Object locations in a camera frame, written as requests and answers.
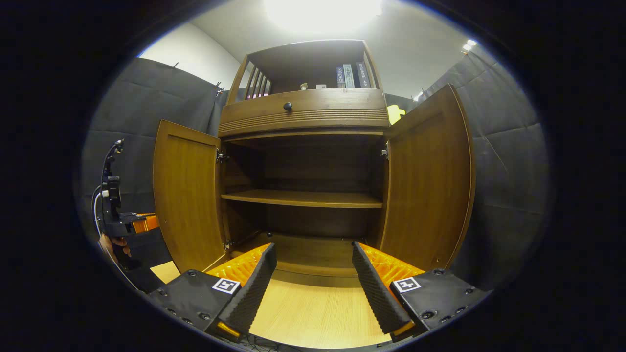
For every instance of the dark blue book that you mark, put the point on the dark blue book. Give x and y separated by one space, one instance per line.
340 78

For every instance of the metal door hinge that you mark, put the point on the metal door hinge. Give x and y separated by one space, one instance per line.
385 151
228 245
221 156

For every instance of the ceiling light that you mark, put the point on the ceiling light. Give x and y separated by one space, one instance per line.
323 12

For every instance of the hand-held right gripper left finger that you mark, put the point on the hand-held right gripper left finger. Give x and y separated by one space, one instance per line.
254 288

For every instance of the wooden drawer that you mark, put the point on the wooden drawer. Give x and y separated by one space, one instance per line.
332 105

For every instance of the black backdrop cloth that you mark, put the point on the black backdrop cloth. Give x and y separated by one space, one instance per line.
503 171

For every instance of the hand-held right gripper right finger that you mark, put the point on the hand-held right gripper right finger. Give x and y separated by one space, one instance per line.
374 288

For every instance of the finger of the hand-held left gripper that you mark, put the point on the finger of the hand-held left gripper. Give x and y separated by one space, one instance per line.
146 224

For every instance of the wooden cabinet door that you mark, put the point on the wooden cabinet door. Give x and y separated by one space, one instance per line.
186 195
430 186

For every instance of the wooden double-door shoe cabinet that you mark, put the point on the wooden double-door shoe cabinet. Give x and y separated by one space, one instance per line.
303 166

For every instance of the wooden inner shelf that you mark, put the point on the wooden inner shelf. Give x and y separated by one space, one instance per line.
303 198

